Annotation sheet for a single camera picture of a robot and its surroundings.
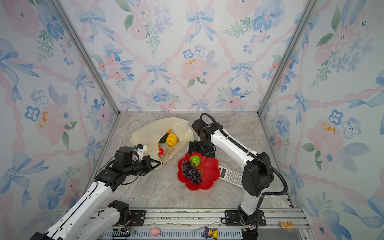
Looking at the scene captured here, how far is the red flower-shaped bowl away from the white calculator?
2 centimetres

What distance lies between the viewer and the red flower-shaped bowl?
2.72 ft

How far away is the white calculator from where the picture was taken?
87 cm

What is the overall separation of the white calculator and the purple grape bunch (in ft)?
0.40

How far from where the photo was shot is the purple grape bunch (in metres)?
0.85
